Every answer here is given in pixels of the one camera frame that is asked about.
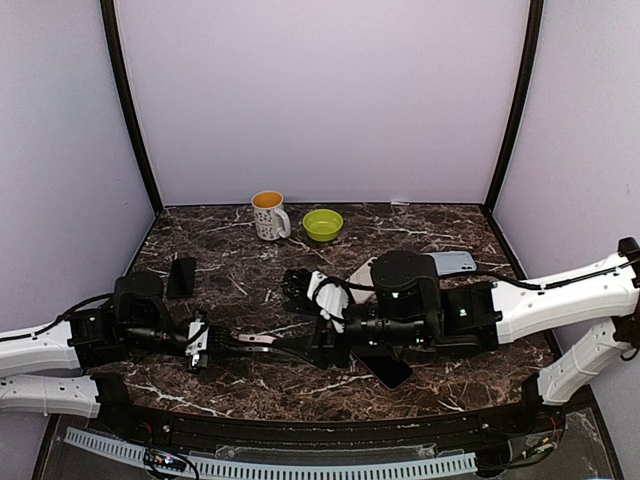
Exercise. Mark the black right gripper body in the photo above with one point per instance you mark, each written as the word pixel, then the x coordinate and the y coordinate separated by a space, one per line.
pixel 323 331

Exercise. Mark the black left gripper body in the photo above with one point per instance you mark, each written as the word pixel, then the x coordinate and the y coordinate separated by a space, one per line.
pixel 199 314

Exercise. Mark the pink phone case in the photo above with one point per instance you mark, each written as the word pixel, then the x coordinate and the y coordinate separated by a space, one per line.
pixel 256 343

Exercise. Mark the beige phone case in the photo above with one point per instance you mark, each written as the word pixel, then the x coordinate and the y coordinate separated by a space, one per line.
pixel 362 277

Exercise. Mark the light blue phone case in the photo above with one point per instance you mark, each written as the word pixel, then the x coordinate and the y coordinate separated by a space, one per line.
pixel 450 262

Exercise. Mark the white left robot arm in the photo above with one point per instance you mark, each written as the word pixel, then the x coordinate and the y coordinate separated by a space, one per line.
pixel 99 331

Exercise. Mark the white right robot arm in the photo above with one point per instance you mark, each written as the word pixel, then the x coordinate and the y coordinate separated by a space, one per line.
pixel 402 307

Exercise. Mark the lime green bowl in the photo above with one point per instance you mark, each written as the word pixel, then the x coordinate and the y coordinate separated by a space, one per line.
pixel 323 225

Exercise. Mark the white floral mug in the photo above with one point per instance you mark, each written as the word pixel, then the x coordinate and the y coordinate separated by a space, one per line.
pixel 270 218

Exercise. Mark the small circuit board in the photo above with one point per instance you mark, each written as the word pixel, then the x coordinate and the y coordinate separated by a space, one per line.
pixel 161 461

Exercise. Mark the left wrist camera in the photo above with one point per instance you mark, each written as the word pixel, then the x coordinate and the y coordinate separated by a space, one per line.
pixel 197 343

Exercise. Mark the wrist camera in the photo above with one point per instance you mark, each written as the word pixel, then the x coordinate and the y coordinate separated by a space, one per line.
pixel 197 343
pixel 314 293

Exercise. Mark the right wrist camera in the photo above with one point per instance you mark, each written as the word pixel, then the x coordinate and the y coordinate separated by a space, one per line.
pixel 314 293

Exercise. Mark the light blue slotted cable duct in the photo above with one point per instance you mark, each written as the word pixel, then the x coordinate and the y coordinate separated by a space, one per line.
pixel 201 466

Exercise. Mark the black front table rail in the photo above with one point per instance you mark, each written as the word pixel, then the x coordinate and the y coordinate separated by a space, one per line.
pixel 481 430

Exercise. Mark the black left frame post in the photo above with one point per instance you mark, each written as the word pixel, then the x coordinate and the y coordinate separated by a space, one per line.
pixel 119 70

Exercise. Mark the black frame post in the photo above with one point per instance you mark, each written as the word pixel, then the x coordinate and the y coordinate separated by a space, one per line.
pixel 119 70
pixel 521 89

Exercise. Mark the black right frame post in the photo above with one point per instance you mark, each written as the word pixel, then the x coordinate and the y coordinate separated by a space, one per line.
pixel 521 89

